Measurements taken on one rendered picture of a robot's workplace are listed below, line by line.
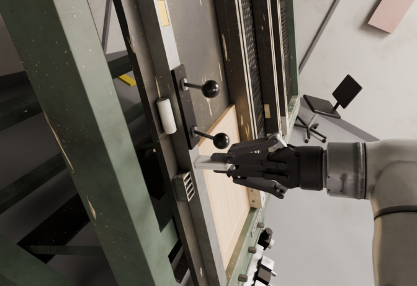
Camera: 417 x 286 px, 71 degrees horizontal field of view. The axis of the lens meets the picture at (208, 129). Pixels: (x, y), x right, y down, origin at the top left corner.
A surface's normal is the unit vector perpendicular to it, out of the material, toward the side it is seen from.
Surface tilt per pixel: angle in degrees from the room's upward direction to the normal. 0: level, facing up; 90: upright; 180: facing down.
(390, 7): 90
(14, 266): 0
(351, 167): 57
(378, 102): 90
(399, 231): 61
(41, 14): 90
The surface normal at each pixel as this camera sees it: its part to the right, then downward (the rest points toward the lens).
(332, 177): -0.38, 0.43
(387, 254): -0.91, -0.36
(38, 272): 0.30, -0.77
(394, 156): -0.41, -0.56
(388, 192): -0.84, -0.30
